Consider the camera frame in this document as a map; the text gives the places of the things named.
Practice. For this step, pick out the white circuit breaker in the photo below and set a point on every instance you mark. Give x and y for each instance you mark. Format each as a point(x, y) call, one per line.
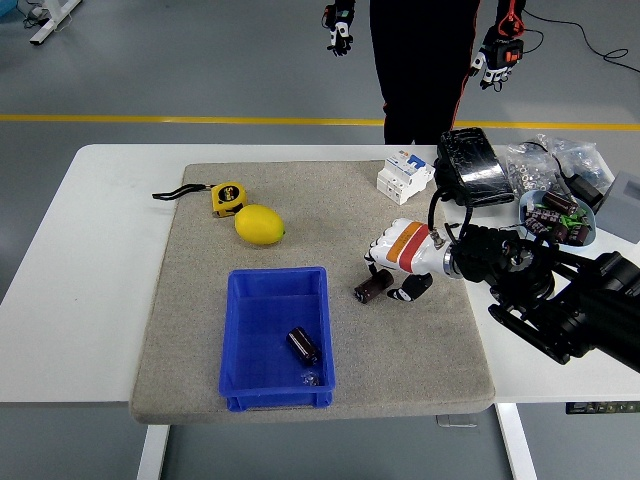
point(400, 180)

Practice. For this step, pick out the clear bag of small parts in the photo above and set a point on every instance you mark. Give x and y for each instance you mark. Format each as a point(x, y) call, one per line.
point(582, 155)

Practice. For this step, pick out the small metal part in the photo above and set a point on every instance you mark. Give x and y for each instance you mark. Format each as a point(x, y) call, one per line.
point(312, 378)

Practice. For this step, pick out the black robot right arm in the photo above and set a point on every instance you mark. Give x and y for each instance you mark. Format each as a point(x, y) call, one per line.
point(500, 255)

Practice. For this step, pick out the metal bracket under table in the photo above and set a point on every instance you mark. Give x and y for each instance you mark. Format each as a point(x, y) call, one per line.
point(455, 421)

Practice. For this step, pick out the white desk frame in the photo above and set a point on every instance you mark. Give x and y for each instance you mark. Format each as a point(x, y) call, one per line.
point(50, 22)

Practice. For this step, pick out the light blue bowl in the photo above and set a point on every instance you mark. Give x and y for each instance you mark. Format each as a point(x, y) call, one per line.
point(526, 206)

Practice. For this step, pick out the blue plastic box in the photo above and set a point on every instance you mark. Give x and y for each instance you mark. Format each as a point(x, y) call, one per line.
point(260, 325)

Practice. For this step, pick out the person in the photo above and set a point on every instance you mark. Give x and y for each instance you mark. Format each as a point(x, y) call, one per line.
point(425, 65)

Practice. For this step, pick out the black glossy case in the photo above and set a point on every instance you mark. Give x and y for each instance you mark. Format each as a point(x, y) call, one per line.
point(475, 165)

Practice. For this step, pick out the white table leg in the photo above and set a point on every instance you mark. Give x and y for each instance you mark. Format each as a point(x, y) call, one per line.
point(517, 445)
point(152, 450)

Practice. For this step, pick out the black power adapter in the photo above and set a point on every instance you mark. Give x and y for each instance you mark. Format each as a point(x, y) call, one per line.
point(587, 189)

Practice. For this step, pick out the green connector pieces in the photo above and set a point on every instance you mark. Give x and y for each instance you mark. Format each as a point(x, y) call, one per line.
point(570, 221)

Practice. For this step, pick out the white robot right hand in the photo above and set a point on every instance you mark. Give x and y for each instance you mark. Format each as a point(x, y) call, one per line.
point(407, 245)

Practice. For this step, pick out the clear bag of metal nuts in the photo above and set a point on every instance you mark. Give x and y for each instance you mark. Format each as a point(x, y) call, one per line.
point(525, 172)

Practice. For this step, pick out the grey box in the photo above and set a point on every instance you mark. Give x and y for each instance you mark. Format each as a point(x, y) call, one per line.
point(620, 210)

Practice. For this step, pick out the yellow tape measure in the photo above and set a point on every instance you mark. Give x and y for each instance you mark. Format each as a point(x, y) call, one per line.
point(227, 197)

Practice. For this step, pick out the grey-brown mat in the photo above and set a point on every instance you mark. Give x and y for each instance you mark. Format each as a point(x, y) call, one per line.
point(400, 350)

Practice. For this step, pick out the yellow lemon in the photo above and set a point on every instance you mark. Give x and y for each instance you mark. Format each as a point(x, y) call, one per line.
point(260, 225)

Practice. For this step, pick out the blue plastic object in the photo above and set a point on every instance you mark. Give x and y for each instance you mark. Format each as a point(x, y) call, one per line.
point(7, 4)

